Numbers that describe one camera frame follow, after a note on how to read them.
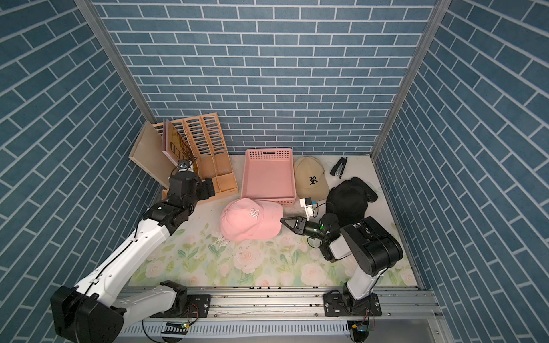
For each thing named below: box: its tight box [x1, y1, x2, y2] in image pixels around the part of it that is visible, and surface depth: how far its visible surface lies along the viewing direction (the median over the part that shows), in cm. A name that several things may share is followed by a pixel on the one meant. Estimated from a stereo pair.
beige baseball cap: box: [293, 155, 330, 202], surface depth 106 cm
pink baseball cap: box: [220, 197, 284, 241], surface depth 83 cm
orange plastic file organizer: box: [152, 112, 239, 198], surface depth 108 cm
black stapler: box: [329, 156, 349, 179], surface depth 117 cm
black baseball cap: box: [325, 176, 379, 228], surface depth 98 cm
